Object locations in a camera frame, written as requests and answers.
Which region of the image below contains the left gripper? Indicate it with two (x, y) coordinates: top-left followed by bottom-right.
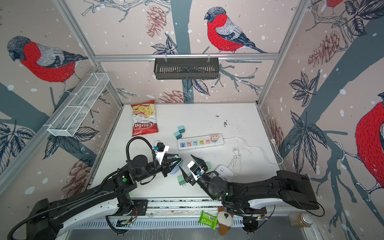
(136, 153), (182, 183)

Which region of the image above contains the pink plug adapter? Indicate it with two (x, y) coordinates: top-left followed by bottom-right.
(211, 134), (219, 142)

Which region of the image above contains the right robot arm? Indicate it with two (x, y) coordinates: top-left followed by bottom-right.
(182, 157), (323, 217)

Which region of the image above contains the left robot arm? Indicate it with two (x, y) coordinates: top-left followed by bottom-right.
(7, 137), (182, 240)

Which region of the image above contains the green plug adapter left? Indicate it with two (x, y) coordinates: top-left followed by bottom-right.
(177, 175), (186, 186)

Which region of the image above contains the teal plug adapter near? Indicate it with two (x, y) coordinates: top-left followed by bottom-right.
(174, 132), (182, 140)

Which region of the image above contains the teal plug adapter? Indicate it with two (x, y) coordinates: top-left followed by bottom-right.
(178, 126), (185, 134)
(174, 132), (182, 140)

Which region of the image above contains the teal plug adapter far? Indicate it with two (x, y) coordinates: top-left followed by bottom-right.
(178, 126), (185, 134)

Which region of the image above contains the blue cube power socket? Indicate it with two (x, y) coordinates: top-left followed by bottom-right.
(170, 163), (183, 175)

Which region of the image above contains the white multicolour power strip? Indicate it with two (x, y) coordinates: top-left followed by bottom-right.
(177, 134), (224, 151)

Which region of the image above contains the white cube power socket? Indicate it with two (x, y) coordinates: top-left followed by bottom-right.
(215, 165), (234, 181)

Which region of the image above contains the red white cassava chips bag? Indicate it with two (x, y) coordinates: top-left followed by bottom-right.
(131, 100), (159, 137)

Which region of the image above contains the green wipes packet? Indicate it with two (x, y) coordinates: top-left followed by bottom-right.
(199, 212), (217, 230)

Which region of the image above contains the brown white plush toy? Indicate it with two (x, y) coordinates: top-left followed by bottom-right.
(217, 206), (234, 236)

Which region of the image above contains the glass jar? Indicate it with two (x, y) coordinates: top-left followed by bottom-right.
(289, 213), (314, 228)

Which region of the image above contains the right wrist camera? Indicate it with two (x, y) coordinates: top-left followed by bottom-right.
(187, 161), (205, 181)

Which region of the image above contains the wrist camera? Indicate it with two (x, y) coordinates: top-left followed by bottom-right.
(153, 142), (170, 165)
(187, 161), (205, 181)

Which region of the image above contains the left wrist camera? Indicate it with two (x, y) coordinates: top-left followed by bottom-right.
(153, 142), (170, 165)

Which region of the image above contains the white cube socket cable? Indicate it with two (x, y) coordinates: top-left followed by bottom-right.
(230, 146), (243, 175)

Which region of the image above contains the black wire basket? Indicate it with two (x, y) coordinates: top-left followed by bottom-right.
(154, 58), (220, 80)

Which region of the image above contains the white mesh wall basket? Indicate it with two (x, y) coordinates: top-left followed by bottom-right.
(48, 73), (110, 137)

